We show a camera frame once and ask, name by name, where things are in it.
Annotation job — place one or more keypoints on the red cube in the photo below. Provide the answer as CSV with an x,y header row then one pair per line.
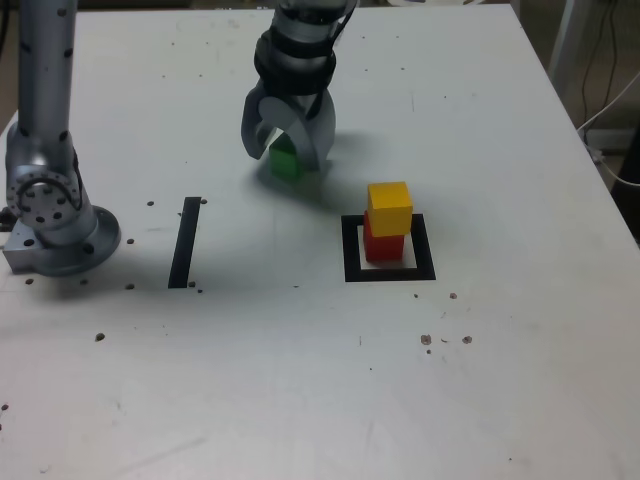
x,y
382,248

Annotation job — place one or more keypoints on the black tape square outline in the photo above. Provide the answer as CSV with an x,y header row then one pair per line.
x,y
385,275

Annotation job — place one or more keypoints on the yellow cube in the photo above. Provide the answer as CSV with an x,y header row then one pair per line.
x,y
390,207

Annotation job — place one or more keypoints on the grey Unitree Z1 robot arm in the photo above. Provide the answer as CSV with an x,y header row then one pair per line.
x,y
45,125

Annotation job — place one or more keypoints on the green cube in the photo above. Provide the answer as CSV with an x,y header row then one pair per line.
x,y
284,162

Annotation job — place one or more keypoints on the grey power strip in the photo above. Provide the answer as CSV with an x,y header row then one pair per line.
x,y
615,139

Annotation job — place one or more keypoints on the white metal frame leg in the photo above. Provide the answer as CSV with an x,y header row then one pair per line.
x,y
562,40

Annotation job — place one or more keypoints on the black tape strip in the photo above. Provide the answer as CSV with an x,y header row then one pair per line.
x,y
183,245

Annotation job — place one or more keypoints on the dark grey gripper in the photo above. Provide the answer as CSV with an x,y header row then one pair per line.
x,y
297,100

